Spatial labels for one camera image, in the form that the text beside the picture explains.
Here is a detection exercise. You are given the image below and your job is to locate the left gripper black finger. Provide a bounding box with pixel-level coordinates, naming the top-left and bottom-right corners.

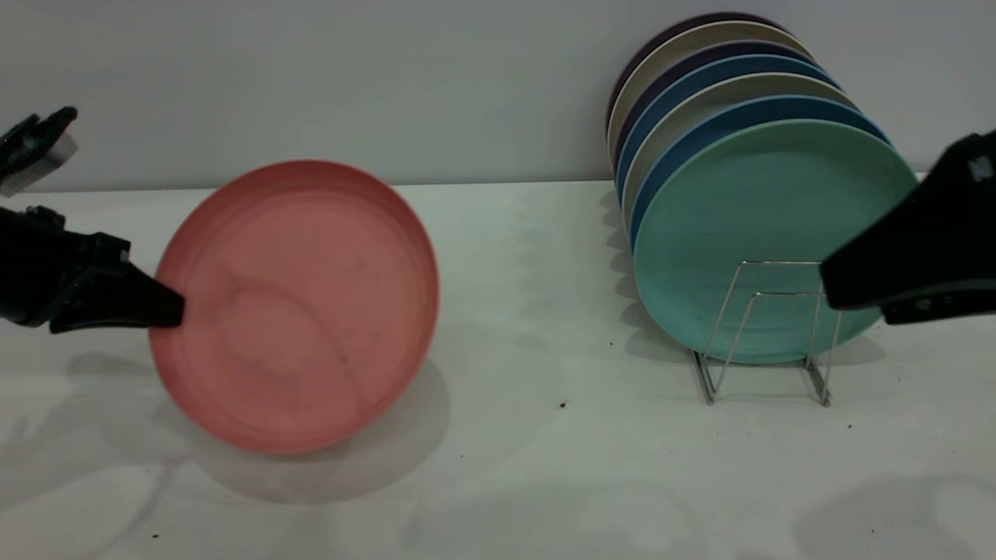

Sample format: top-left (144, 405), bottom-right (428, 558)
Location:
top-left (50, 260), bottom-right (186, 334)

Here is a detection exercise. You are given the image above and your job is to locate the pink round plate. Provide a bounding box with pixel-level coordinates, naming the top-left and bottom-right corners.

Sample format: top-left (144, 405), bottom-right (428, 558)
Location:
top-left (148, 159), bottom-right (440, 455)

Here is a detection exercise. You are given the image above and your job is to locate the metal wire plate rack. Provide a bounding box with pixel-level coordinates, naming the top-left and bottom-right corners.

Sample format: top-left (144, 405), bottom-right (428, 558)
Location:
top-left (691, 261), bottom-right (845, 408)

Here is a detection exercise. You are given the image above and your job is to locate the blue round plate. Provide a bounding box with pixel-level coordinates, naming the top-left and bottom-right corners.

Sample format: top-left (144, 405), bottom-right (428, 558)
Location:
top-left (629, 95), bottom-right (892, 250)
top-left (615, 54), bottom-right (843, 207)

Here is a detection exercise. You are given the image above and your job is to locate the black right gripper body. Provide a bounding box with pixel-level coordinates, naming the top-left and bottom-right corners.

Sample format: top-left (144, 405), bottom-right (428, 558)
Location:
top-left (967, 130), bottom-right (996, 267)

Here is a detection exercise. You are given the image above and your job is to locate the dark purple round plate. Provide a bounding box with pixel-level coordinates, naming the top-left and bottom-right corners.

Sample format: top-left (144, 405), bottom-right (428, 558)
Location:
top-left (605, 12), bottom-right (787, 133)
top-left (611, 40), bottom-right (818, 172)

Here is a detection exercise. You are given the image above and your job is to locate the beige round plate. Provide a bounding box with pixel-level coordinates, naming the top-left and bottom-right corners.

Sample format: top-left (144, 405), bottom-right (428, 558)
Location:
top-left (606, 21), bottom-right (814, 168)
top-left (620, 72), bottom-right (859, 234)

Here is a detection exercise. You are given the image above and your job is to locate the green round plate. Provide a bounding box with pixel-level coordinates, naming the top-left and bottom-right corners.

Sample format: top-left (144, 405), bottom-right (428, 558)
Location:
top-left (632, 119), bottom-right (919, 366)

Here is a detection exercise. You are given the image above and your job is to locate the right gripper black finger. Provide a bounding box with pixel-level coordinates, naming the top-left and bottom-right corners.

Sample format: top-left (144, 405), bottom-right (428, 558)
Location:
top-left (820, 135), bottom-right (996, 311)
top-left (882, 285), bottom-right (996, 326)

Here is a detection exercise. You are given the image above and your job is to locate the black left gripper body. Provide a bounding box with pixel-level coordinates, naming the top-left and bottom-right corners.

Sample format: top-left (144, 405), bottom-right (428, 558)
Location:
top-left (0, 205), bottom-right (132, 329)

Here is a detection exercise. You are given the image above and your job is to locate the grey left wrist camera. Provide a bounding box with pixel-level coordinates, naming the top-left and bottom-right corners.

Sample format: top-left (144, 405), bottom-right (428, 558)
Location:
top-left (0, 107), bottom-right (79, 196)

